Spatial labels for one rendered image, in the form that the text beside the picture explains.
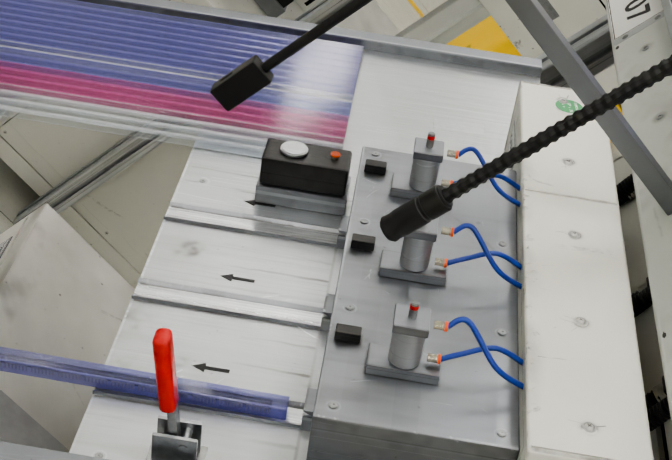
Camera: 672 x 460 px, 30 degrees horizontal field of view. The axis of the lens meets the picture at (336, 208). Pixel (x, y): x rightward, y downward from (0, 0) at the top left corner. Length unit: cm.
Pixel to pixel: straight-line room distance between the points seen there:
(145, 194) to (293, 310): 151
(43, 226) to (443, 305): 75
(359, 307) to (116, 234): 168
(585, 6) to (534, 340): 137
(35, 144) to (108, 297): 94
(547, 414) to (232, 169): 44
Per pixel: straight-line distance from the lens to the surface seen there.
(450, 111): 128
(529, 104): 115
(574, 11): 220
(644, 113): 113
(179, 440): 83
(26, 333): 145
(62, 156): 248
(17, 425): 132
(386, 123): 124
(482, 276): 95
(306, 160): 108
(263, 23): 138
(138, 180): 246
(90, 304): 155
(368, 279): 93
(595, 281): 94
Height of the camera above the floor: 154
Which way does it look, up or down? 25 degrees down
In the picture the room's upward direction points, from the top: 59 degrees clockwise
